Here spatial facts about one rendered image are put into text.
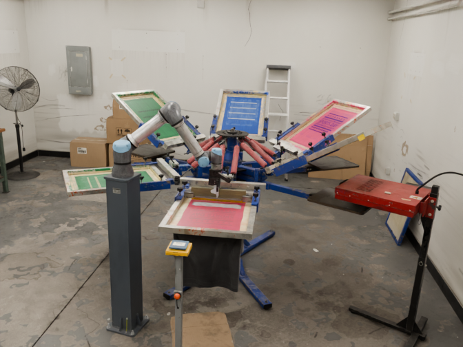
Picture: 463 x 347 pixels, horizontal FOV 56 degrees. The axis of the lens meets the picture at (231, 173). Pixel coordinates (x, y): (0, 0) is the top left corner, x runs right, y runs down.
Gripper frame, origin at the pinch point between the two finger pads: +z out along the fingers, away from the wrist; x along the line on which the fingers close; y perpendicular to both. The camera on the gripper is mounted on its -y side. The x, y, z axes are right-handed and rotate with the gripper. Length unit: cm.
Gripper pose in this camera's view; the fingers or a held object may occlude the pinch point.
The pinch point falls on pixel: (218, 195)
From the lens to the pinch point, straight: 327.0
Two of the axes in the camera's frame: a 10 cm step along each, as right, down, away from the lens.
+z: -0.4, 9.6, 2.9
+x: -1.1, 2.9, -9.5
